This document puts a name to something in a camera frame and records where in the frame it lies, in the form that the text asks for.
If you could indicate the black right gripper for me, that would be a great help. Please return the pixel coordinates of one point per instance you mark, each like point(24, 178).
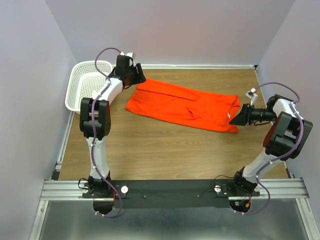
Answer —
point(245, 116)

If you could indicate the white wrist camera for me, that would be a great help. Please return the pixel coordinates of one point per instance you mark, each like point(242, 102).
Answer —
point(251, 94)
point(129, 54)

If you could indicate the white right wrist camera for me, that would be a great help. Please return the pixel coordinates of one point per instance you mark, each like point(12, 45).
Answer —
point(251, 94)

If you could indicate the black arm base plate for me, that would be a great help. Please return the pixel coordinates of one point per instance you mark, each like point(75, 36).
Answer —
point(192, 193)

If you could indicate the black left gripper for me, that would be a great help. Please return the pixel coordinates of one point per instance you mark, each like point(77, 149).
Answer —
point(139, 77)

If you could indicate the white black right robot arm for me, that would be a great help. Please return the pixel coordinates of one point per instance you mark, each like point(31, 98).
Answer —
point(284, 140)

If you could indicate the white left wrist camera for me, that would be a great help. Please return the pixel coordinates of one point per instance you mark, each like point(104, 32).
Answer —
point(129, 54)

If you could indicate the orange t shirt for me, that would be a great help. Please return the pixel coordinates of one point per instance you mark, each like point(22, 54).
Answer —
point(184, 106)

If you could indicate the white perforated plastic basket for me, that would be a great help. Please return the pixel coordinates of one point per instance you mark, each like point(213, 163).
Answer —
point(85, 81)

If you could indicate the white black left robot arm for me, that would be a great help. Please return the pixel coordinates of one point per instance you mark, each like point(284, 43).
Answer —
point(95, 118)

